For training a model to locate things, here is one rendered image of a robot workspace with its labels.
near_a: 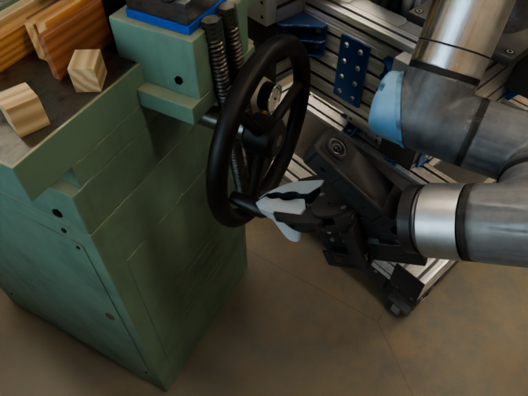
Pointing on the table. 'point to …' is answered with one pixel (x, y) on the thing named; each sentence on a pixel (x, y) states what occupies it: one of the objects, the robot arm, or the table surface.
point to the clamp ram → (112, 9)
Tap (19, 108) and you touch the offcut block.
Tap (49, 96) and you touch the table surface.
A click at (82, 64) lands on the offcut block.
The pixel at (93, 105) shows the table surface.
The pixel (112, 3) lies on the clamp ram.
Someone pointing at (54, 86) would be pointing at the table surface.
